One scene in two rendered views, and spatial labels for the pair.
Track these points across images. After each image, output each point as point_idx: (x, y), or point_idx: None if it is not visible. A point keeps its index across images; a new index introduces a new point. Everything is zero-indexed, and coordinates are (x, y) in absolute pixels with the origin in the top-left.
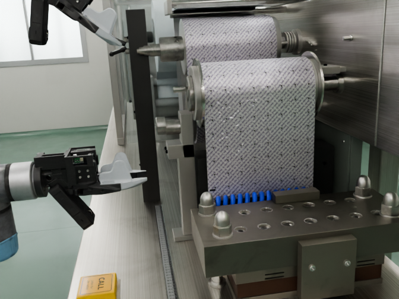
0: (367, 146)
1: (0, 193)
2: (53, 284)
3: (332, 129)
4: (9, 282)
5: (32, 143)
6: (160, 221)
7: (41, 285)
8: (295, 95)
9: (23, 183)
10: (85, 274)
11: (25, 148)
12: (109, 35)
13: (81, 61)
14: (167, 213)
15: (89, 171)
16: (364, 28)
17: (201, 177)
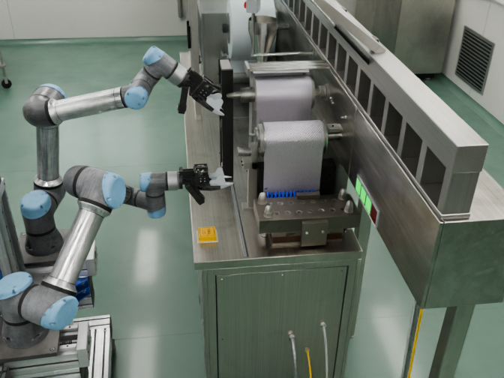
0: (440, 93)
1: (163, 187)
2: (130, 217)
3: (337, 156)
4: None
5: (70, 55)
6: (234, 196)
7: (120, 217)
8: (312, 145)
9: (174, 183)
10: (198, 226)
11: (65, 62)
12: (219, 112)
13: None
14: (238, 190)
15: (205, 178)
16: (349, 118)
17: (260, 178)
